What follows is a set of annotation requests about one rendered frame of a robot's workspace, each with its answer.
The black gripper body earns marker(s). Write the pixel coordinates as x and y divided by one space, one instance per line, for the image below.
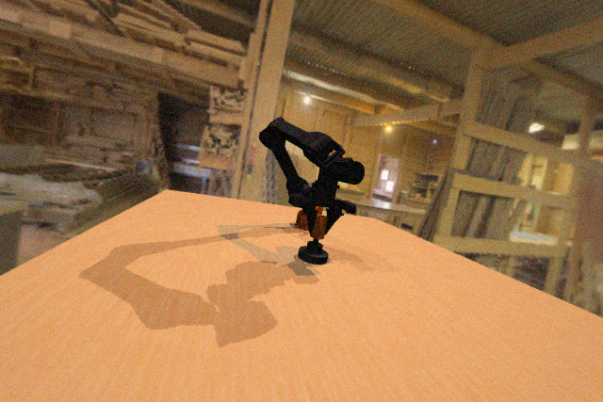
324 197

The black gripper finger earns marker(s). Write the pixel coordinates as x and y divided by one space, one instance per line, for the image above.
311 218
332 218

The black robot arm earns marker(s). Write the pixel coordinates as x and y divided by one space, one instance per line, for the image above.
316 146

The orange tapered knob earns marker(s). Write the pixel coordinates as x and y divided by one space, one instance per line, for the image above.
320 227

